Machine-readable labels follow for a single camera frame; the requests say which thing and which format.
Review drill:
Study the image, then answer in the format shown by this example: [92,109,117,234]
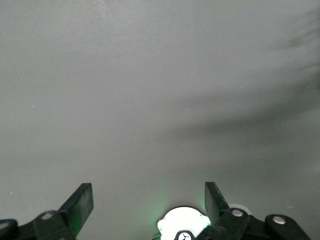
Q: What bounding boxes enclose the dark grey table cloth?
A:
[0,0,320,240]

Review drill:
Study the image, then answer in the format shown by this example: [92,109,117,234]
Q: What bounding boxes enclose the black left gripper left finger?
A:
[0,182,95,240]

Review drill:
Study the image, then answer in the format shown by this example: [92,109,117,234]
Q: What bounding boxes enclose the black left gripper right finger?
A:
[194,181,313,240]

